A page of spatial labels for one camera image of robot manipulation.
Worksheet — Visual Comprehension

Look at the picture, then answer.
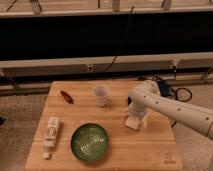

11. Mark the black hanging cable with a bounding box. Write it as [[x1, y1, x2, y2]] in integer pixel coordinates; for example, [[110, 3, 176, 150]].
[[101, 4, 136, 74]]

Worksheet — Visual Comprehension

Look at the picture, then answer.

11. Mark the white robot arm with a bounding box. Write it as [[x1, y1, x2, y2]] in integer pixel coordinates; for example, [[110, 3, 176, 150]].
[[127, 80, 213, 140]]

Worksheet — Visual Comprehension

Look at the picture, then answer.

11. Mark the white tube with cap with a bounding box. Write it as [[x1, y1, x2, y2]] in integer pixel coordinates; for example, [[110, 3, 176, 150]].
[[43, 117, 60, 160]]

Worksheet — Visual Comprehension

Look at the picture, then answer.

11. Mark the blue box on floor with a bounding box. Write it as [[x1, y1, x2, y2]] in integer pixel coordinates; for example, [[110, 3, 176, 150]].
[[158, 81, 170, 97]]

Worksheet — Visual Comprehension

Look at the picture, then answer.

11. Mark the black cable bundle on floor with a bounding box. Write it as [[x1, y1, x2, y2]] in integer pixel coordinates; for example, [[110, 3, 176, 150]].
[[137, 75, 194, 104]]

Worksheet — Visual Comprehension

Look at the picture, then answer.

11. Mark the black rectangular block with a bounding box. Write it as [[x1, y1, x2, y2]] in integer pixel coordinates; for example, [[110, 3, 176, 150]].
[[127, 97, 132, 105]]

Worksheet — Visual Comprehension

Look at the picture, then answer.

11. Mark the translucent plastic cup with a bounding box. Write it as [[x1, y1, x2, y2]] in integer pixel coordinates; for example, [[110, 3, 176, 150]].
[[93, 85, 109, 107]]

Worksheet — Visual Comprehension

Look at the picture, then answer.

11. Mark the white sponge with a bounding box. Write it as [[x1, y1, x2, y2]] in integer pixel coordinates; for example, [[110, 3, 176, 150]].
[[125, 116, 140, 130]]

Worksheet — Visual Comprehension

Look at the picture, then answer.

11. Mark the red chili pepper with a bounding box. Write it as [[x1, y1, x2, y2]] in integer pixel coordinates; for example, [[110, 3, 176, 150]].
[[60, 91, 74, 104]]

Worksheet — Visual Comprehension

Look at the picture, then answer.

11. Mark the green ceramic bowl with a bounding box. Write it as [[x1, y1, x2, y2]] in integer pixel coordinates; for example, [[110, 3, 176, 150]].
[[70, 123, 109, 163]]

